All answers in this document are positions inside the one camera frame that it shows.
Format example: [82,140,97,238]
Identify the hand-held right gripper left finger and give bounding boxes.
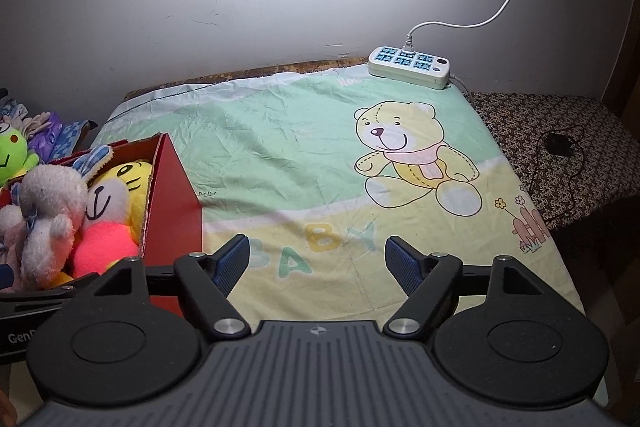
[92,234,251,343]

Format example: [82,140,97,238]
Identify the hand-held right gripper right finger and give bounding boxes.
[384,236,546,339]

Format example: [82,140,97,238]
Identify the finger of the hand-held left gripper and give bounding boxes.
[15,273,101,312]

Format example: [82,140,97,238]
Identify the yellow tiger plush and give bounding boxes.
[50,159,153,280]

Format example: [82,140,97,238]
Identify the red cardboard box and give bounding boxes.
[0,133,203,315]

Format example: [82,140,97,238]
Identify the white plush rabbit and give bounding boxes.
[10,144,116,288]

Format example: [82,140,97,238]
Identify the printed bear bedsheet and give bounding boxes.
[95,62,586,323]

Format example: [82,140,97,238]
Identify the green frog plush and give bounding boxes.
[0,119,41,188]

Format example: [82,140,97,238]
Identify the blue checkered cloth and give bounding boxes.
[60,119,98,155]

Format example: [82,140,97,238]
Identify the pile of clothes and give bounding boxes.
[0,89,28,122]

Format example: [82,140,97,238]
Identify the brown patterned mattress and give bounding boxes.
[122,57,371,102]

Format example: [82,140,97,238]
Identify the dark patterned cloth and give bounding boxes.
[470,92,640,230]

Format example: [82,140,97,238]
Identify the white power strip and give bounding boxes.
[367,46,451,90]

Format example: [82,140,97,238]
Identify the white power strip cord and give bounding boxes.
[446,74,473,96]

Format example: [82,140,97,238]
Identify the black charger with cable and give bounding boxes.
[527,127,588,228]

